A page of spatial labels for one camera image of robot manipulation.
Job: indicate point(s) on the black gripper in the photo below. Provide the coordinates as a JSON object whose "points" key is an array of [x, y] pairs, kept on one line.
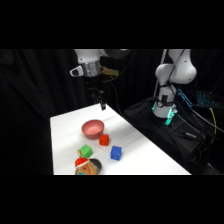
{"points": [[96, 92]]}

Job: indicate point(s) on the blue cube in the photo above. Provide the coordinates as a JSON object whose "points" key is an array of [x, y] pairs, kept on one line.
{"points": [[116, 153]]}

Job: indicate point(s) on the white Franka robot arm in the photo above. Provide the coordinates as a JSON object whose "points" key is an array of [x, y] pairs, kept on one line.
{"points": [[175, 71]]}

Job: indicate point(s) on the pink bowl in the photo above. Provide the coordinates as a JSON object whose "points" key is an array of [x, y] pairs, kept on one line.
{"points": [[92, 129]]}

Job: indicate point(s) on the red cube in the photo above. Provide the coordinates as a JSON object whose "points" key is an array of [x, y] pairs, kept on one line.
{"points": [[104, 140]]}

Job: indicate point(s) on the green cube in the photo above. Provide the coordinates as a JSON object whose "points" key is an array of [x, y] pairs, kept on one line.
{"points": [[85, 151]]}

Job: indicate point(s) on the gingerbread plush with santa hat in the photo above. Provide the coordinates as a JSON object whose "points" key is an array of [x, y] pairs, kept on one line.
{"points": [[87, 167]]}

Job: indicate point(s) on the green base light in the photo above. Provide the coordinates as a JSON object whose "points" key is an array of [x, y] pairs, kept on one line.
{"points": [[169, 116]]}

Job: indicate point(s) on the black robot stand with cloth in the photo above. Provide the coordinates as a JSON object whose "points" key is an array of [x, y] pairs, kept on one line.
{"points": [[166, 140]]}

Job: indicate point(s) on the blue clamp tool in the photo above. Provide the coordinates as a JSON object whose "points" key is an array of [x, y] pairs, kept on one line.
{"points": [[183, 97]]}

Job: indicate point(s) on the dark pen with blue tip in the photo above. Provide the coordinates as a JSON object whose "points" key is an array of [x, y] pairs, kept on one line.
{"points": [[188, 134]]}

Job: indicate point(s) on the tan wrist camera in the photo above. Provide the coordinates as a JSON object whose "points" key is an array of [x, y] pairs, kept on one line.
{"points": [[109, 72]]}

